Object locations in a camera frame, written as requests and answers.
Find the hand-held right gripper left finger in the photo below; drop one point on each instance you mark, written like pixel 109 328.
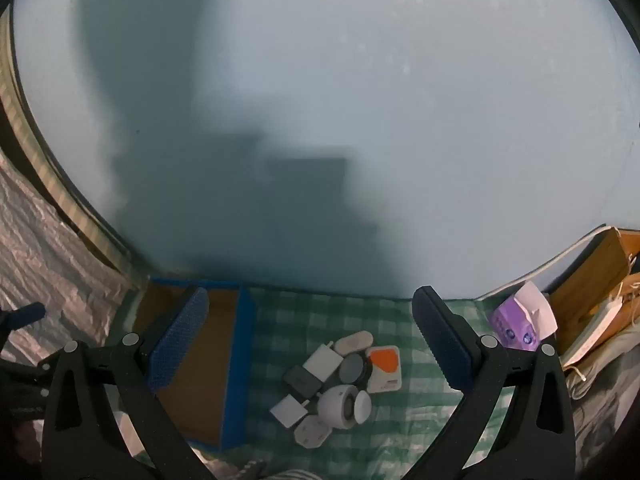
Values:
pixel 177 342

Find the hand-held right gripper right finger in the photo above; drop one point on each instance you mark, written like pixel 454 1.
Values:
pixel 446 347

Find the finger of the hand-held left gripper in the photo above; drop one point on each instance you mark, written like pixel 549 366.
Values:
pixel 22 316

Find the cardboard box with blue edges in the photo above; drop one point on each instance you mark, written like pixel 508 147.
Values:
pixel 216 360

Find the white oval power bank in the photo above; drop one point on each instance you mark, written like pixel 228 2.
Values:
pixel 352 342

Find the black round fan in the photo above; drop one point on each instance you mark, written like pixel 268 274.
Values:
pixel 354 369

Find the white round device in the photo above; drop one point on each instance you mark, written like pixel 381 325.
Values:
pixel 340 402

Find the large white charger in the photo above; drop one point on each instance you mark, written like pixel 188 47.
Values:
pixel 322 362

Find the dark grey power adapter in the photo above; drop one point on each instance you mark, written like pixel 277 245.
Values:
pixel 300 382

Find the small white charger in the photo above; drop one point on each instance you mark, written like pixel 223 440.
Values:
pixel 287 410

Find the white hexagonal plug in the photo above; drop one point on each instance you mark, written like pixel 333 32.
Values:
pixel 310 432

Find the purple tissue packet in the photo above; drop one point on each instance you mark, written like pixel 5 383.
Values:
pixel 510 327

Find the green checked cloth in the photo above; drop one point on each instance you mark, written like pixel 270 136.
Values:
pixel 280 320

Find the brown paper bag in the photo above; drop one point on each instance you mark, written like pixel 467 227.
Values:
pixel 600 270

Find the grey blanket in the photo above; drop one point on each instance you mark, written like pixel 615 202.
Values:
pixel 610 410

